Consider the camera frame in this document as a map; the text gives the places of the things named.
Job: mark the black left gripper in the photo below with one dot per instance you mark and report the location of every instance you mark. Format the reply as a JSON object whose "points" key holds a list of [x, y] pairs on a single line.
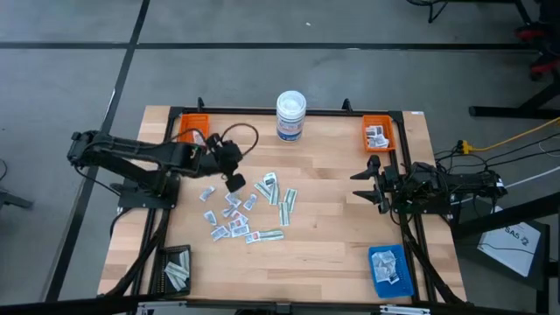
{"points": [[225, 162]]}

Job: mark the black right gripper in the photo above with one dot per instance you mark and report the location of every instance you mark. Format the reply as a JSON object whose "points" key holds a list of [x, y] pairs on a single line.
{"points": [[391, 190]]}

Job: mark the small white printed packet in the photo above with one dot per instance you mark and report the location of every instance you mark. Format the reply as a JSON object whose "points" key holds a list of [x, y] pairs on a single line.
{"points": [[250, 201], [240, 231], [233, 199], [374, 130], [210, 217], [220, 233], [228, 212], [380, 141], [270, 179], [207, 193]]}

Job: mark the green striped adhesive bandage packet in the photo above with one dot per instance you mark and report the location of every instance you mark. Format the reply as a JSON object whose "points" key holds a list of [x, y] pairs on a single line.
{"points": [[185, 260], [275, 193], [290, 200], [176, 272], [272, 235], [284, 214], [263, 191]]}

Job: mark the white crinkled gauze packet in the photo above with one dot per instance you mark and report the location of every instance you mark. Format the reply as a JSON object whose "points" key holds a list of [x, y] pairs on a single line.
{"points": [[380, 261]]}

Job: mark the narrow white packet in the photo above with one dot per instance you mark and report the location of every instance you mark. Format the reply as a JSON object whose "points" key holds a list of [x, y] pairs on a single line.
{"points": [[389, 275]]}

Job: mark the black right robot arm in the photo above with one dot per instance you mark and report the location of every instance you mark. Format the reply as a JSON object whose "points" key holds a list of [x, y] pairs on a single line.
{"points": [[459, 181]]}

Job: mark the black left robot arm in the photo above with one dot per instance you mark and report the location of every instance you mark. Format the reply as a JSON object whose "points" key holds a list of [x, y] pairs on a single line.
{"points": [[131, 151]]}

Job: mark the orange plastic mesh basket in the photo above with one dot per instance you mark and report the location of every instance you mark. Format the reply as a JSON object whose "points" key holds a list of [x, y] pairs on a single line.
{"points": [[379, 120], [192, 124]]}

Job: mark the white wipes canister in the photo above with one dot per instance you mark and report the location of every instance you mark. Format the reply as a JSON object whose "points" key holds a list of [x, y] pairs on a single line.
{"points": [[291, 116]]}

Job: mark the blue plastic mesh basket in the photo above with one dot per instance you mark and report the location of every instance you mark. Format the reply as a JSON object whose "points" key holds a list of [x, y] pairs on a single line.
{"points": [[404, 271]]}

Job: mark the black plastic mesh basket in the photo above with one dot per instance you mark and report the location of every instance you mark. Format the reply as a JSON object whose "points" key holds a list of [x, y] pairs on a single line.
{"points": [[172, 254]]}

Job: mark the black diagonal metal bar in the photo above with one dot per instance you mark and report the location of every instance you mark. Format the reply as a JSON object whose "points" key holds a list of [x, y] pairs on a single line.
{"points": [[503, 219]]}

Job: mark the white printed sheet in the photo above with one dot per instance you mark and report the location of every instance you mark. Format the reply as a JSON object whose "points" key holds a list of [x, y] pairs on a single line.
{"points": [[509, 247]]}

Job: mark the person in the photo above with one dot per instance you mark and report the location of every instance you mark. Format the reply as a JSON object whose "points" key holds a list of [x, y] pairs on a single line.
{"points": [[544, 65]]}

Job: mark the dark floor stand leg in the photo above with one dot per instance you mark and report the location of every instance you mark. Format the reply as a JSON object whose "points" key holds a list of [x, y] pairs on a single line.
{"points": [[13, 200]]}

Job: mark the black metal floor stand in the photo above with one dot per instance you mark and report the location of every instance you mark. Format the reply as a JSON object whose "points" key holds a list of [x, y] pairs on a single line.
{"points": [[522, 11]]}

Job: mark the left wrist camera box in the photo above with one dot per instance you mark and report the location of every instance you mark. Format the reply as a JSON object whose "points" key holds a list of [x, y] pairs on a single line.
{"points": [[215, 141]]}

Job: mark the silver metal bracket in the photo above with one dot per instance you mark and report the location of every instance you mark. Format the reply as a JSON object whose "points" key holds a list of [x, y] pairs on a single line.
{"points": [[404, 310], [162, 307]]}

